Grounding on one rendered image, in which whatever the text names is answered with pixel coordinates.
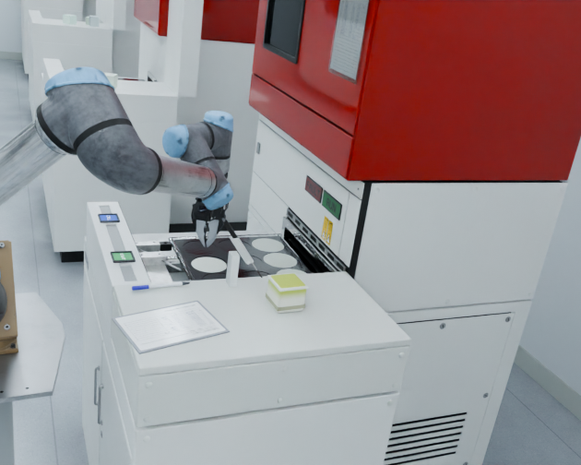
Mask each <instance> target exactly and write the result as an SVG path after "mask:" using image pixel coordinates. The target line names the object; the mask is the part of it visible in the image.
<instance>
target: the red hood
mask: <svg viewBox="0 0 581 465"><path fill-rule="evenodd" d="M252 72H253V73H252V76H251V85H250V94H249V105H250V106H252V107H253V108H254V109H255V110H257V111H258V112H259V113H261V114H262V115H263V116H265V118H266V119H268V120H269V121H270V122H272V123H273V124H274V125H276V126H277V127H278V128H280V129H281V130H282V131H284V132H285V133H286V134H287V135H289V136H290V137H292V138H293V139H294V140H296V141H297V142H298V143H299V144H301V145H302V146H303V147H305V148H306V149H308V150H309V151H310V152H311V153H313V154H314V155H315V156H316V157H317V158H318V159H319V160H321V161H322V162H324V163H325V164H326V165H328V166H329V167H330V168H331V169H333V170H334V171H335V172H337V173H338V174H340V175H341V176H342V177H343V178H345V179H346V180H347V181H567V180H568V177H569V174H570V172H571V168H572V165H573V162H574V159H575V154H576V151H577V147H578V144H579V141H580V138H581V0H259V8H258V16H257V25H256V34H255V50H254V59H253V68H252Z"/></svg>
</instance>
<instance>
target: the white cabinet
mask: <svg viewBox="0 0 581 465"><path fill-rule="evenodd" d="M398 397H399V392H398V391H397V390H396V391H389V392H383V393H376V394H370V395H363V396H357V397H350V398H344V399H332V400H326V401H319V402H313V403H306V404H300V405H293V406H287V407H280V408H274V409H267V410H261V411H249V412H242V413H235V414H229V415H222V416H216V417H209V418H203V419H196V420H190V421H183V422H177V423H165V424H158V425H151V426H145V427H138V428H136V427H135V423H134V419H133V415H132V412H131V409H130V405H129V401H128V398H127V395H126V391H125V385H124V381H123V378H122V374H121V370H120V367H119V364H118V360H117V356H116V353H115V349H114V346H113V340H112V338H111V337H110V333H109V329H108V326H107V322H106V319H105V315H104V312H103V308H102V304H101V298H100V295H99V291H98V287H97V283H96V281H95V277H94V273H93V269H92V265H91V263H90V259H89V252H88V249H87V246H86V242H85V239H84V301H83V374H82V424H83V430H84V436H85V442H86V448H87V453H88V459H89V465H383V464H384V459H385V453H386V449H387V444H388V440H389V437H390V433H391V428H392V424H393V421H394V416H395V412H396V408H397V401H398Z"/></svg>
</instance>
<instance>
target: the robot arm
mask: <svg viewBox="0 0 581 465"><path fill-rule="evenodd" d="M44 90H45V92H44V93H45V95H46V96H47V97H48V99H47V100H46V101H44V102H43V103H42V104H40V105H39V106H38V107H37V109H36V112H35V115H36V119H35V120H34V121H33V122H32V123H30V124H29V125H28V126H27V127H25V128H24V129H23V130H22V131H20V132H19V133H18V134H17V135H15V136H14V137H13V138H11V139H10V140H9V141H8V142H7V143H5V145H4V146H3V147H1V148H0V206H1V205H2V204H3V203H5V202H6V201H7V200H9V199H10V198H11V197H12V196H13V195H15V194H16V193H17V192H18V191H20V190H21V189H22V188H23V187H25V186H26V185H28V184H29V183H30V182H31V181H33V180H34V179H35V178H37V177H38V176H39V175H41V174H42V173H43V172H45V171H46V170H47V169H49V168H50V167H51V166H53V165H54V164H55V163H56V162H58V161H59V160H61V159H62V158H63V157H64V156H65V155H66V154H68V155H72V156H78V158H79V160H80V161H81V163H82V164H83V165H84V167H85V168H86V169H87V170H88V171H89V172H90V173H91V174H93V175H94V176H95V177H97V178H98V179H99V180H101V181H103V182H104V183H105V184H107V185H109V186H111V187H113V188H115V189H117V190H120V191H122V192H125V193H128V194H133V195H146V194H149V193H151V192H158V193H165V194H172V195H178V196H186V197H195V198H196V203H195V204H193V205H192V206H193V209H192V213H191V218H192V222H193V224H194V227H195V230H196V233H197V236H198V238H199V240H200V242H201V243H202V245H203V246H204V247H209V246H210V245H211V244H212V243H213V242H214V240H215V239H216V237H217V235H218V234H219V231H220V229H221V228H222V226H223V223H222V222H223V220H222V218H224V219H225V220H226V215H225V211H226V210H227V208H228V207H229V202H230V201H231V200H232V198H233V192H232V190H231V187H230V183H228V181H227V178H228V171H229V170H230V161H231V142H232V133H233V117H232V115H231V114H229V113H225V112H222V111H208V112H206V113H205V117H204V119H203V121H204V122H200V123H195V124H188V125H175V126H172V127H169V128H167V129H166V130H165V132H164V133H163V136H162V146H163V149H164V151H165V152H166V154H168V155H169V156H170V157H172V158H180V159H181V160H180V161H179V160H176V159H172V158H168V157H164V156H161V155H159V154H158V153H157V152H156V151H155V150H154V149H151V148H148V147H146V146H145V145H144V144H143V142H142V141H141V139H140V138H139V136H138V134H137V132H136V130H135V129H134V127H133V125H132V123H131V121H130V119H129V117H128V116H127V114H126V112H125V109H124V107H123V105H122V104H121V102H120V100H119V98H118V96H117V94H116V92H115V88H114V86H113V85H112V84H111V83H110V81H109V79H108V78H107V77H106V75H105V74H104V73H103V72H102V71H100V70H99V69H97V68H94V67H87V66H82V67H76V68H70V69H67V70H65V71H62V72H60V73H58V74H56V75H54V76H53V77H51V78H50V79H49V80H48V81H47V82H46V84H45V88H44ZM227 203H228V204H227ZM224 205H226V206H225V209H224ZM211 217H212V219H211ZM215 217H216V218H215ZM208 221H209V223H208ZM207 224H208V228H209V233H208V234H207V238H206V233H207V231H206V227H207ZM0 278H1V274H0ZM6 307H7V296H6V290H5V288H4V286H3V285H2V283H1V282H0V322H1V320H2V319H3V317H4V315H5V313H6Z"/></svg>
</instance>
